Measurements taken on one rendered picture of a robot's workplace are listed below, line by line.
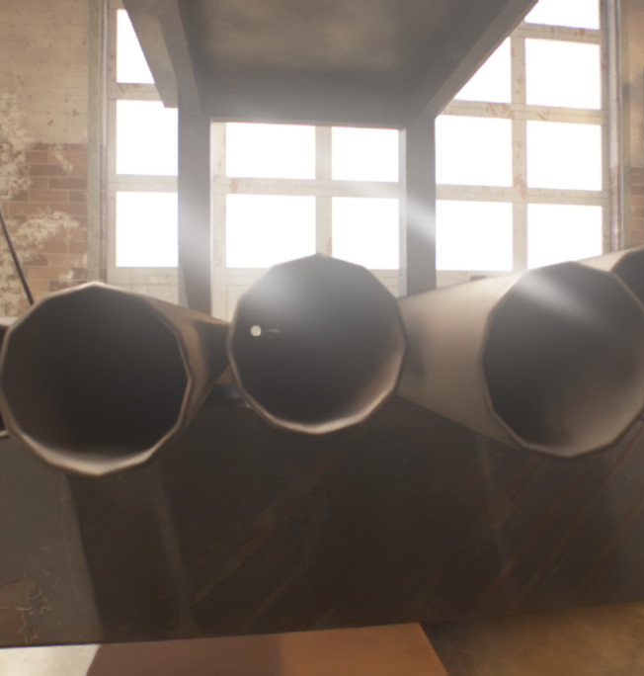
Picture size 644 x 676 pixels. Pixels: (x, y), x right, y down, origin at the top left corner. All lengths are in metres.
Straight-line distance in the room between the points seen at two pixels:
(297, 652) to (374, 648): 0.04
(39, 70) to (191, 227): 2.57
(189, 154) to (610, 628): 1.24
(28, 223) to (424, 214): 2.63
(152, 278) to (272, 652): 3.16
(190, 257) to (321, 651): 1.11
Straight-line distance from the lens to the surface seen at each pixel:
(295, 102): 1.47
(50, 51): 3.85
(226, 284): 3.38
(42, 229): 3.55
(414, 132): 1.48
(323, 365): 0.16
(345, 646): 0.35
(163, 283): 3.42
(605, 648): 0.48
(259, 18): 1.21
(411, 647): 0.35
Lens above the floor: 0.23
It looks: 1 degrees down
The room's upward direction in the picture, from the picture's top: straight up
